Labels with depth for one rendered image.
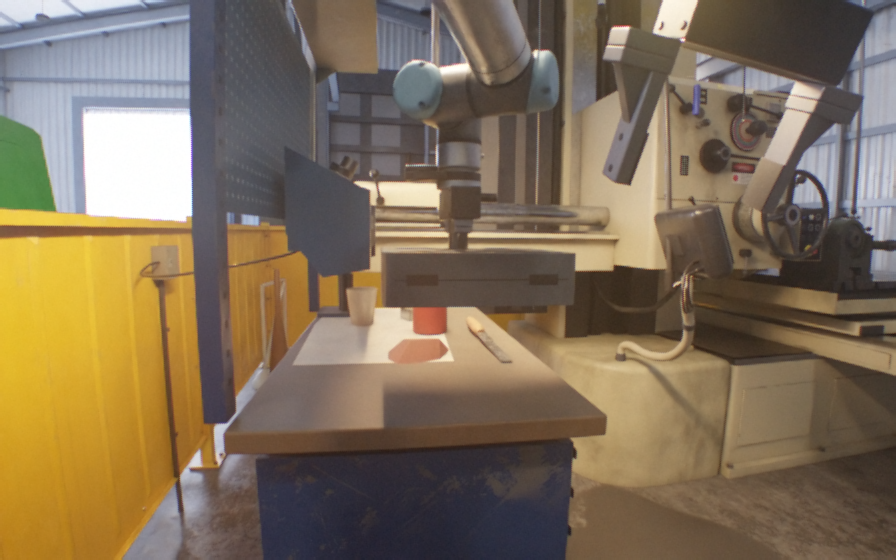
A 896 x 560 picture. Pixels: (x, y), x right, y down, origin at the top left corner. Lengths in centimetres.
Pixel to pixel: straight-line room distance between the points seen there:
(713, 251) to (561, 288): 96
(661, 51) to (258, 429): 57
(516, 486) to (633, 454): 166
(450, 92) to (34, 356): 118
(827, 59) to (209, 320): 64
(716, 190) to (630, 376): 92
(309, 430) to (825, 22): 62
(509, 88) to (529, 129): 196
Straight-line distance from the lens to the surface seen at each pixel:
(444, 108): 64
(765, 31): 38
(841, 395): 317
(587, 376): 225
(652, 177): 208
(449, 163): 72
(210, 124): 61
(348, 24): 119
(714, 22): 35
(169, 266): 200
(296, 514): 72
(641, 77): 35
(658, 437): 237
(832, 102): 44
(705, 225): 150
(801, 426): 300
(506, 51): 55
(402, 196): 192
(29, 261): 141
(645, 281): 286
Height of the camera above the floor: 119
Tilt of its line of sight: 6 degrees down
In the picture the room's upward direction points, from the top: 1 degrees clockwise
